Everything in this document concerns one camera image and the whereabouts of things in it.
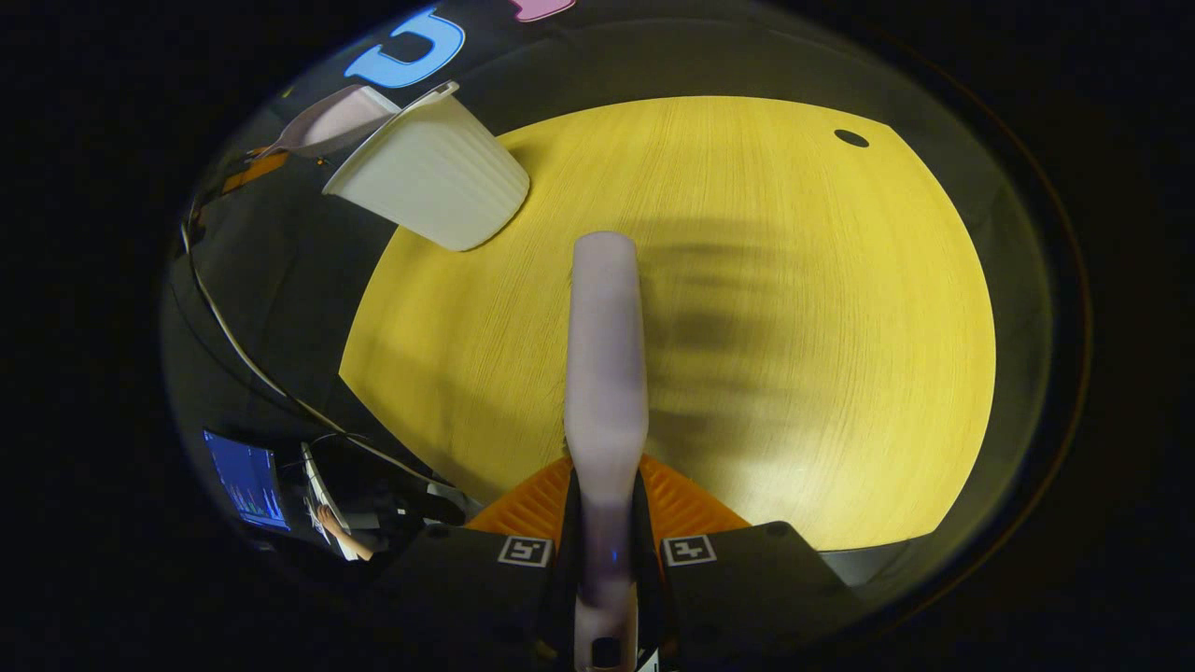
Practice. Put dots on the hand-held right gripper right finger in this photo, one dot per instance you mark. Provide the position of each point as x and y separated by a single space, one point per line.
756 588

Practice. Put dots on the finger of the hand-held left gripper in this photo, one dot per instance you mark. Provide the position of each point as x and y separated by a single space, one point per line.
257 172

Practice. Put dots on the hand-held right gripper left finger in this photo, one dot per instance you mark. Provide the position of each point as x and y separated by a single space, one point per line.
467 588

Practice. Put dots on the pale pink dustpan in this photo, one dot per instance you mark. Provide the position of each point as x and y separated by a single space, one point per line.
341 121

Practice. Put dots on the white ribbed garbage bin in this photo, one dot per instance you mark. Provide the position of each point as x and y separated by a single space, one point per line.
439 177

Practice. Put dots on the pale pink small broom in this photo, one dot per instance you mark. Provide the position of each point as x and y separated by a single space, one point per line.
605 373

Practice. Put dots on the white flat device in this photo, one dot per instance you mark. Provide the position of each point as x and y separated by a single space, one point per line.
322 485

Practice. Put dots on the blue computer screen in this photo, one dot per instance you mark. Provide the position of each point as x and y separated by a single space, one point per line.
247 481

